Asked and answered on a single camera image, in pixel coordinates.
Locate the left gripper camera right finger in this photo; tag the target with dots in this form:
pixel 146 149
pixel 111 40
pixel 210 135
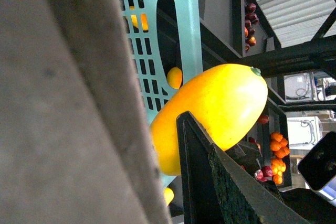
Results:
pixel 216 189

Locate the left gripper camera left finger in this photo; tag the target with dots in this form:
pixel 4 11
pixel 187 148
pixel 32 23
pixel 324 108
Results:
pixel 75 142

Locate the yellow mango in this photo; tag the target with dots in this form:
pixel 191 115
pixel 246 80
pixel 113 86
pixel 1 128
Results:
pixel 227 100

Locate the light blue plastic basket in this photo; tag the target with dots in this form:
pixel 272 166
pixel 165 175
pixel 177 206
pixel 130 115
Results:
pixel 162 34

